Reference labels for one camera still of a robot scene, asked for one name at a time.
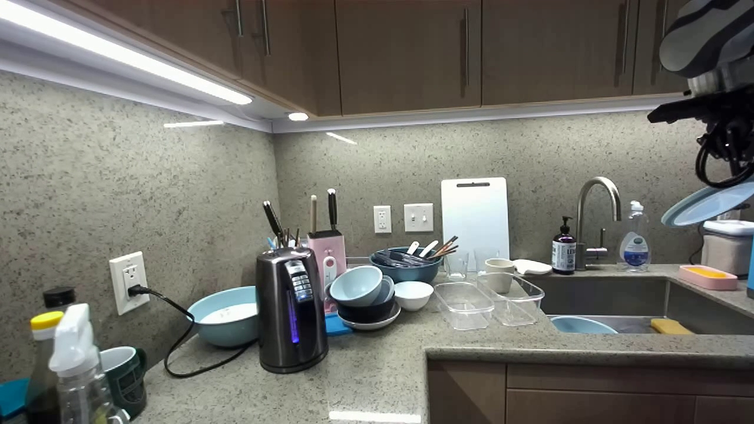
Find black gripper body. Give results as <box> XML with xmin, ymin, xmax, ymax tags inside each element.
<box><xmin>704</xmin><ymin>109</ymin><xmax>754</xmax><ymax>189</ymax></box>

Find light blue round lid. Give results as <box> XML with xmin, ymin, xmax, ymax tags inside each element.
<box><xmin>661</xmin><ymin>180</ymin><xmax>754</xmax><ymax>232</ymax></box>

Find chrome sink faucet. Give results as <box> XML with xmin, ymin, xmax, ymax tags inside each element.
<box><xmin>573</xmin><ymin>174</ymin><xmax>625</xmax><ymax>272</ymax></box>

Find kitchen sink basin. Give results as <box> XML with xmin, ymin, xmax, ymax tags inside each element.
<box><xmin>540</xmin><ymin>275</ymin><xmax>754</xmax><ymax>339</ymax></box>

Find light blue bowl in sink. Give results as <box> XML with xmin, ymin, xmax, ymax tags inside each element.
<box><xmin>549</xmin><ymin>313</ymin><xmax>622</xmax><ymax>339</ymax></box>

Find white lidded container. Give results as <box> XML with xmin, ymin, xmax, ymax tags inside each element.
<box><xmin>697</xmin><ymin>217</ymin><xmax>754</xmax><ymax>280</ymax></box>

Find pink sponge tray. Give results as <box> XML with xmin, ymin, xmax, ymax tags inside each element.
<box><xmin>679</xmin><ymin>261</ymin><xmax>742</xmax><ymax>295</ymax></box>

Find yellow sponge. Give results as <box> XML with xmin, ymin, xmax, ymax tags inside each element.
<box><xmin>646</xmin><ymin>315</ymin><xmax>695</xmax><ymax>339</ymax></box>

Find dark soap pump bottle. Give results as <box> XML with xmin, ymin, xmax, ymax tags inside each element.
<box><xmin>549</xmin><ymin>215</ymin><xmax>579</xmax><ymax>277</ymax></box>

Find shallow white dish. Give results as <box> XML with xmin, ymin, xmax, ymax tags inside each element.
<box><xmin>510</xmin><ymin>257</ymin><xmax>557</xmax><ymax>280</ymax></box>

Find white mug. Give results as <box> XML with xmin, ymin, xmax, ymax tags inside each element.
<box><xmin>480</xmin><ymin>257</ymin><xmax>519</xmax><ymax>297</ymax></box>

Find white cutting board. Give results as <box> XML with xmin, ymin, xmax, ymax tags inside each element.
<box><xmin>438</xmin><ymin>174</ymin><xmax>514</xmax><ymax>274</ymax></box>

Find brown wooden base cabinets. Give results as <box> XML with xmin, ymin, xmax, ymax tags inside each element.
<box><xmin>424</xmin><ymin>354</ymin><xmax>754</xmax><ymax>424</ymax></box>

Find clear drinking glass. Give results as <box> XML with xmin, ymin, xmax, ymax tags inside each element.
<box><xmin>441</xmin><ymin>247</ymin><xmax>473</xmax><ymax>283</ymax></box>

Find metal utensils bundle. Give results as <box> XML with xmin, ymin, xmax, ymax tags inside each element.
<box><xmin>404</xmin><ymin>233</ymin><xmax>461</xmax><ymax>266</ymax></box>

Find dark blue bowl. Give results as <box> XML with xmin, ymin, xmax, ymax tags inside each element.
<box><xmin>371</xmin><ymin>244</ymin><xmax>443</xmax><ymax>285</ymax></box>

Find small white bowl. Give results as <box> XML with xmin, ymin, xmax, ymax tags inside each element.
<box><xmin>392</xmin><ymin>277</ymin><xmax>438</xmax><ymax>313</ymax></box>

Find white plate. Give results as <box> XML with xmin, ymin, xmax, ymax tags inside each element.
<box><xmin>340</xmin><ymin>303</ymin><xmax>406</xmax><ymax>334</ymax></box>

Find dark ceramic bowl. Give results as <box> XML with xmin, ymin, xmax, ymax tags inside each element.
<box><xmin>338</xmin><ymin>280</ymin><xmax>400</xmax><ymax>325</ymax></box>

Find grey-blue ceramic bowl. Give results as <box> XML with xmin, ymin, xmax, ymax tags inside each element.
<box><xmin>328</xmin><ymin>263</ymin><xmax>390</xmax><ymax>308</ymax></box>

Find pink knife block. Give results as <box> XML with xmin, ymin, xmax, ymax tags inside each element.
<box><xmin>304</xmin><ymin>232</ymin><xmax>352</xmax><ymax>318</ymax></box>

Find blue mat under bowls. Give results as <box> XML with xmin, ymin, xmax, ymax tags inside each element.
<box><xmin>320</xmin><ymin>313</ymin><xmax>357</xmax><ymax>339</ymax></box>

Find black electric kettle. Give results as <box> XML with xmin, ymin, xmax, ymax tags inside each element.
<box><xmin>255</xmin><ymin>247</ymin><xmax>332</xmax><ymax>376</ymax></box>

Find large light blue bowl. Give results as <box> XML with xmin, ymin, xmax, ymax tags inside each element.
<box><xmin>186</xmin><ymin>283</ymin><xmax>264</xmax><ymax>352</ymax></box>

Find bright under-cabinet light bar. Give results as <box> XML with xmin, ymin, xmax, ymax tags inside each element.
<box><xmin>0</xmin><ymin>0</ymin><xmax>255</xmax><ymax>109</ymax></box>

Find white outlet with kettle plug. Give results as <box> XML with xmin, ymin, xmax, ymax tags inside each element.
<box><xmin>106</xmin><ymin>250</ymin><xmax>154</xmax><ymax>318</ymax></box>

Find dark green mug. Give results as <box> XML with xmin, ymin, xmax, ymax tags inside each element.
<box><xmin>100</xmin><ymin>343</ymin><xmax>150</xmax><ymax>422</ymax></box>

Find black capped oil bottle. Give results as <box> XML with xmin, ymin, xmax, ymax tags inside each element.
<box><xmin>41</xmin><ymin>285</ymin><xmax>80</xmax><ymax>313</ymax></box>

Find clear spray bottle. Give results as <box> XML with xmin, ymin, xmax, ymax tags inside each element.
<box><xmin>48</xmin><ymin>301</ymin><xmax>132</xmax><ymax>424</ymax></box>

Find yellow capped dark bottle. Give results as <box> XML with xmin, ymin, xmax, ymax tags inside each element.
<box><xmin>23</xmin><ymin>308</ymin><xmax>68</xmax><ymax>424</ymax></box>

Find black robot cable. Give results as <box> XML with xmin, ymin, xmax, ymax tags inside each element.
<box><xmin>694</xmin><ymin>126</ymin><xmax>738</xmax><ymax>190</ymax></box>

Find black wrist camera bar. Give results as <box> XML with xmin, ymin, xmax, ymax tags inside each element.
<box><xmin>646</xmin><ymin>95</ymin><xmax>715</xmax><ymax>126</ymax></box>

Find white double light switch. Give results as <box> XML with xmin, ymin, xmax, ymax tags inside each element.
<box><xmin>404</xmin><ymin>200</ymin><xmax>436</xmax><ymax>235</ymax></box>

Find brown wooden wall cabinets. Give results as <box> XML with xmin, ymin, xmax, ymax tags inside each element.
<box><xmin>74</xmin><ymin>0</ymin><xmax>697</xmax><ymax>121</ymax></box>

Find white wall outlet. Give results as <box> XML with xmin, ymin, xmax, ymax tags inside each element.
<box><xmin>372</xmin><ymin>203</ymin><xmax>394</xmax><ymax>239</ymax></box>

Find black handled kitchen knife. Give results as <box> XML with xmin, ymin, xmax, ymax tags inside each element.
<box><xmin>326</xmin><ymin>187</ymin><xmax>342</xmax><ymax>235</ymax></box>

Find dark handled kitchen knife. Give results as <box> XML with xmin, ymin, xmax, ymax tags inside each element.
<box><xmin>259</xmin><ymin>199</ymin><xmax>291</xmax><ymax>247</ymax></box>

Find black kettle power cord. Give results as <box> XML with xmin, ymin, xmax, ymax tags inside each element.
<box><xmin>126</xmin><ymin>285</ymin><xmax>264</xmax><ymax>382</ymax></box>

